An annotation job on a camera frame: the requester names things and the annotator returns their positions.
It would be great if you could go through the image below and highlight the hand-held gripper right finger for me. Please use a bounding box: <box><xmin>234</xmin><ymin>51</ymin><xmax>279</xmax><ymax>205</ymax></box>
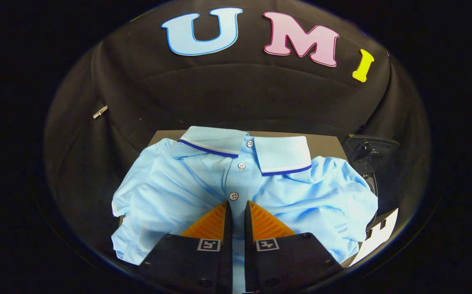
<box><xmin>244</xmin><ymin>201</ymin><xmax>344</xmax><ymax>294</ymax></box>

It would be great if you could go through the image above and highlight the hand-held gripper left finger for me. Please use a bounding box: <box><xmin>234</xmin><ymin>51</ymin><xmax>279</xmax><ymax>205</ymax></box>
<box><xmin>138</xmin><ymin>201</ymin><xmax>233</xmax><ymax>294</ymax></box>

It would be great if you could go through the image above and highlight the light blue polo shirt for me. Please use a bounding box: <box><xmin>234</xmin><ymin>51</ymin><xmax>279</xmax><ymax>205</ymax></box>
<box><xmin>111</xmin><ymin>126</ymin><xmax>379</xmax><ymax>294</ymax></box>

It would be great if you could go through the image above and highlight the grey washing machine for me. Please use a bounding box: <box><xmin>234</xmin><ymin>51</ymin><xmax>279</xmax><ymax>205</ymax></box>
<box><xmin>360</xmin><ymin>171</ymin><xmax>380</xmax><ymax>231</ymax></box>

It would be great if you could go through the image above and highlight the dark washing machine lid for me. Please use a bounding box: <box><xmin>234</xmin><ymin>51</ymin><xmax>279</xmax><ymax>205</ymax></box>
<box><xmin>341</xmin><ymin>134</ymin><xmax>400</xmax><ymax>175</ymax></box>

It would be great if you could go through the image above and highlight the white printed panel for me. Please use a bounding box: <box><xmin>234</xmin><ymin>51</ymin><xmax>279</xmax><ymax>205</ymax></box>
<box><xmin>349</xmin><ymin>208</ymin><xmax>399</xmax><ymax>267</ymax></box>

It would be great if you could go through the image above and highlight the black backdrop cloth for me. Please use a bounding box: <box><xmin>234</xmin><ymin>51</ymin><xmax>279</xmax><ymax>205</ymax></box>
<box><xmin>44</xmin><ymin>0</ymin><xmax>430</xmax><ymax>266</ymax></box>

